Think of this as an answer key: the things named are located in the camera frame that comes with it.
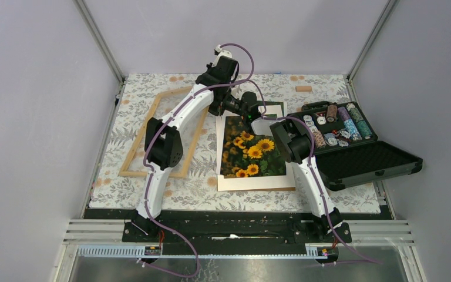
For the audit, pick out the black poker chip case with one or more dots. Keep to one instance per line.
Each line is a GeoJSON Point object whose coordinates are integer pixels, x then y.
{"type": "Point", "coordinates": [343, 162]}

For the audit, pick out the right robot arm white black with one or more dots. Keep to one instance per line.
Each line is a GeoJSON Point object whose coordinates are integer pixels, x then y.
{"type": "Point", "coordinates": [296, 144]}

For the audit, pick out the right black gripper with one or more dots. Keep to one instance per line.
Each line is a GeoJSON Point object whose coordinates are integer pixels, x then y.
{"type": "Point", "coordinates": [225, 99]}

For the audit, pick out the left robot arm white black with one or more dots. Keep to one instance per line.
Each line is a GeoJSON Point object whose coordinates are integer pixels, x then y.
{"type": "Point", "coordinates": [163, 146]}

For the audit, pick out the purple chip stack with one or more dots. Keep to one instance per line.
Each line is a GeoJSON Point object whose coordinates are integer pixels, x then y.
{"type": "Point", "coordinates": [343, 113]}

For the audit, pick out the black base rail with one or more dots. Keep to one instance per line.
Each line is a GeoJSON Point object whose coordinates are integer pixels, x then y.
{"type": "Point", "coordinates": [233, 233]}

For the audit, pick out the blue chip stack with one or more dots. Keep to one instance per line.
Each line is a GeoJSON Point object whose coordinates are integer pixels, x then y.
{"type": "Point", "coordinates": [352, 130]}

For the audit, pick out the white mat board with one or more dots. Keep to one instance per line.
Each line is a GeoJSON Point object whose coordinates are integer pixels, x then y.
{"type": "Point", "coordinates": [248, 182]}

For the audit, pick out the sunflower photo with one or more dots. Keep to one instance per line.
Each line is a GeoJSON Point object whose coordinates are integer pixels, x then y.
{"type": "Point", "coordinates": [247, 155]}

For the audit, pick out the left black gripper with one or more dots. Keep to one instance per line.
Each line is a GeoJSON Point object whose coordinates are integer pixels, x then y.
{"type": "Point", "coordinates": [209, 69]}

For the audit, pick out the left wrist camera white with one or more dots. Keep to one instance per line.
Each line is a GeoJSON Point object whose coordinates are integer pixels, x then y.
{"type": "Point", "coordinates": [219, 53]}

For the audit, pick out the dark green photo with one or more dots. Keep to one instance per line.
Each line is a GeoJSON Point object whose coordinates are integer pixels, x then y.
{"type": "Point", "coordinates": [272, 109]}

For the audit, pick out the green chip stack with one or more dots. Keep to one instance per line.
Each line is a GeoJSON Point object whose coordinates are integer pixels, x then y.
{"type": "Point", "coordinates": [361, 125]}

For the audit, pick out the small wooden block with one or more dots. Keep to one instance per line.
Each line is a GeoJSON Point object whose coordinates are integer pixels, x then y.
{"type": "Point", "coordinates": [303, 88]}

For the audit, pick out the floral tablecloth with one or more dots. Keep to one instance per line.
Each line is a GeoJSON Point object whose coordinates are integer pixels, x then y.
{"type": "Point", "coordinates": [198, 190]}

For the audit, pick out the brown chip stack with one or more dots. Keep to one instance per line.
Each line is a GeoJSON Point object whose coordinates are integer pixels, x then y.
{"type": "Point", "coordinates": [331, 113]}

